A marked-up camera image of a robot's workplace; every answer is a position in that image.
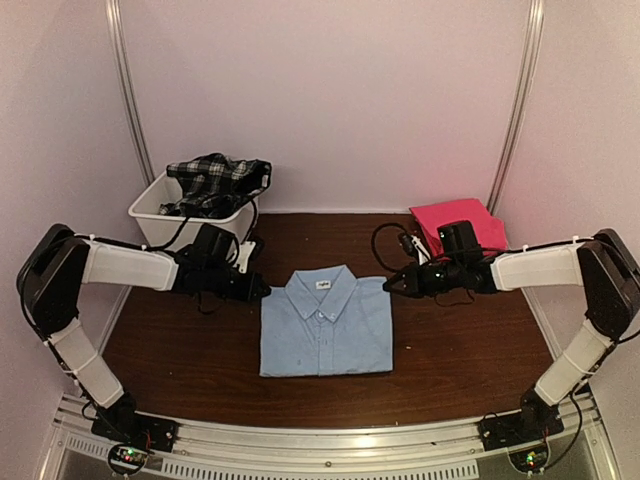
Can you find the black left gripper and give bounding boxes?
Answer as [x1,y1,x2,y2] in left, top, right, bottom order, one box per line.
[204,263,270,304]

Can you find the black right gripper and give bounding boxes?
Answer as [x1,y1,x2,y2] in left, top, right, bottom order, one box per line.
[384,259,464,300]

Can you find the light blue shirt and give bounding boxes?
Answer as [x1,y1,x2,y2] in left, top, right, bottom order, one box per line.
[259,265,394,378]

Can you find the pink trousers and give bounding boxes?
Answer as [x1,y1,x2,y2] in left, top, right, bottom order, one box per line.
[409,198,507,260]

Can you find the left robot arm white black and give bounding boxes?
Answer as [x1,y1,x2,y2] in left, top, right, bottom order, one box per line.
[16,224,271,444]

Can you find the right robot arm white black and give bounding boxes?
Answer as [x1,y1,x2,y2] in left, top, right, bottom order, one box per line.
[383,223,639,442]

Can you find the white plastic laundry bin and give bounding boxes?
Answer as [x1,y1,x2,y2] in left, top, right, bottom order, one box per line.
[128,173,257,251]

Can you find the black white plaid garment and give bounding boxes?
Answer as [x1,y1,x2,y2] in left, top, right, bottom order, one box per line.
[159,153,272,220]

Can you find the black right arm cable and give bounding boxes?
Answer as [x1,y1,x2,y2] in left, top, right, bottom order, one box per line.
[370,222,426,274]

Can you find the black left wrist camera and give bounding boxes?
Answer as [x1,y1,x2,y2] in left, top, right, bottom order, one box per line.
[192,224,238,264]

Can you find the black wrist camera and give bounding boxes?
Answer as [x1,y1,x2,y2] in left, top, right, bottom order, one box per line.
[192,224,238,264]
[437,220,482,261]

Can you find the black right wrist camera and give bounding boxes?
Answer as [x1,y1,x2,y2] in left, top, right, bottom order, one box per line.
[437,220,482,261]

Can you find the front aluminium rail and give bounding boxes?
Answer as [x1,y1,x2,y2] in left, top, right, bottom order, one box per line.
[35,393,622,479]

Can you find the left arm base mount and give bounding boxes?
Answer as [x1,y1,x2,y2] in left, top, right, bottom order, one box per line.
[91,398,178,478]

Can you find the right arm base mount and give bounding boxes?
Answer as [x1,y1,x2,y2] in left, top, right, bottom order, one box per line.
[477,394,564,477]

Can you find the right aluminium frame post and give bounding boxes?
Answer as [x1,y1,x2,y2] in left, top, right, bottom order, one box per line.
[486,0,545,215]

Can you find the aluminium frame post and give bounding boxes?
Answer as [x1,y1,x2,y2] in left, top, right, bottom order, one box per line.
[486,0,545,215]
[105,0,155,186]

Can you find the left aluminium frame post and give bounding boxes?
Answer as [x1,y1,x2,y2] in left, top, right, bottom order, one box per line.
[105,0,155,186]

